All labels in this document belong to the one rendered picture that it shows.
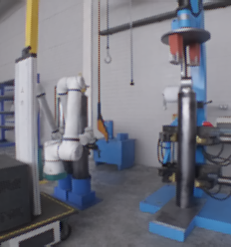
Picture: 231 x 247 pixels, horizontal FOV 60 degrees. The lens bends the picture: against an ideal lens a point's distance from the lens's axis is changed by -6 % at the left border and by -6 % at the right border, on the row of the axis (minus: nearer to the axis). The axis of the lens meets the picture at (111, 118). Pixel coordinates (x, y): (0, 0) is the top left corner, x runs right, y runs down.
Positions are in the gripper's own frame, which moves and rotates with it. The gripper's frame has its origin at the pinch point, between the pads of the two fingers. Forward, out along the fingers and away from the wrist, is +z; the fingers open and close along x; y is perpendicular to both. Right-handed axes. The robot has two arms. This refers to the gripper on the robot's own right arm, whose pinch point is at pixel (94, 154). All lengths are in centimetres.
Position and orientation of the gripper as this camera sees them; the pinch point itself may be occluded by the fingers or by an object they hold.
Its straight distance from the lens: 238.7
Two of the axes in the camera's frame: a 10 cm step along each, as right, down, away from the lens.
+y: -5.3, 4.3, -7.3
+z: 1.3, 9.0, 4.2
